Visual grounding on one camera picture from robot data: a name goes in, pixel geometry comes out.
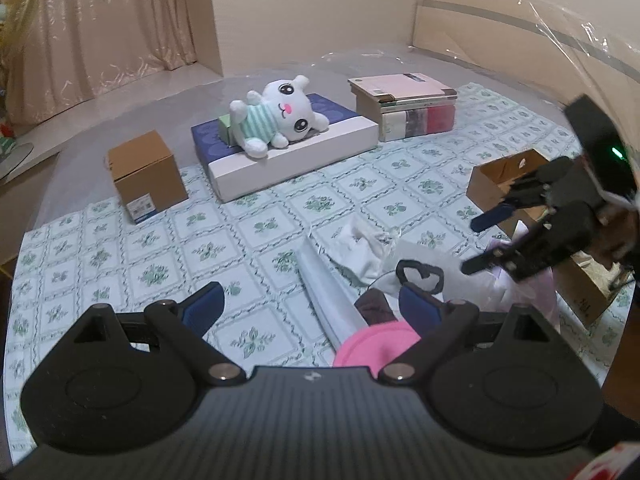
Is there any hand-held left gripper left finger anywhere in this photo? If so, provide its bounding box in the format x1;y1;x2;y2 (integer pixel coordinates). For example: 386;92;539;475
75;281;246;386

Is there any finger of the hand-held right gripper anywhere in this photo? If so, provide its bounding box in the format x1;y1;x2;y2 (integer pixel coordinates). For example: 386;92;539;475
470;156;574;234
459;201;602;282

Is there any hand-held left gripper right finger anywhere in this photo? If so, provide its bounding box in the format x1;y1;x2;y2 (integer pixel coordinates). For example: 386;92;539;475
379;282;561;386

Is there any black elastic loop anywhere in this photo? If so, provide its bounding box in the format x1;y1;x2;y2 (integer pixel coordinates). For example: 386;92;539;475
395;259;446;293

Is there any dark brown ruffled cloth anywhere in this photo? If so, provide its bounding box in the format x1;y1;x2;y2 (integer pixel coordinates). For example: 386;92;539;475
354;287;403;328

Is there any white sock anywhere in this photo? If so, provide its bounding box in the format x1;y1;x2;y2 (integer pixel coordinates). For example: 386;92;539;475
310;214;398;288

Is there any white paper towel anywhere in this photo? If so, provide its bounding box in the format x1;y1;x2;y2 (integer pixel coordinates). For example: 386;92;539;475
296;237;373;356

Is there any pink lidded cup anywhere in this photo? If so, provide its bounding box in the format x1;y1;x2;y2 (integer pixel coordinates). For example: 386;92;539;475
332;324;423;368

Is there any floral printed tablecloth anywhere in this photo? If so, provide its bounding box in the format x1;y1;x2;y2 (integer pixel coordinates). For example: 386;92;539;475
5;82;640;466

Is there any plastic wrapped wooden headboard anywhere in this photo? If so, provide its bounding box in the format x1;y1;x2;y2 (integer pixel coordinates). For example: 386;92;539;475
412;0;640;126

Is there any small closed cardboard box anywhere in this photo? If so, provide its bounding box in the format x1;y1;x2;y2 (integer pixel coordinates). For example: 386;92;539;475
107;130;189;224

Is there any stack of books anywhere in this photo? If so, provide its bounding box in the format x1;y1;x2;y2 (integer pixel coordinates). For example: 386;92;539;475
347;72;458;142

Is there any flat white and blue box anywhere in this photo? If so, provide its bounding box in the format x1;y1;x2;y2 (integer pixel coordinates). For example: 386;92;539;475
191;92;379;204

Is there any small green box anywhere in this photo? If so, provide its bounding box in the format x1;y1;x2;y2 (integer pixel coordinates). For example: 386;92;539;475
217;114;243;142

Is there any plastic covered mattress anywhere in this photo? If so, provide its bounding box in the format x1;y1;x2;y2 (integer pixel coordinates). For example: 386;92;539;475
22;47;596;241

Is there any white bunny plush toy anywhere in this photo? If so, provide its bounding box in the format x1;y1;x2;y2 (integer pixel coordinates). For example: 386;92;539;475
229;74;331;160

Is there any beige patterned curtain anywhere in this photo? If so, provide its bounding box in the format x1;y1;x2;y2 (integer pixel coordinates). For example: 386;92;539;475
0;0;223;126

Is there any yellow covered standing fan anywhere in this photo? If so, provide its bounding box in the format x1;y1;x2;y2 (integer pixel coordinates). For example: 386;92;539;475
0;0;43;183

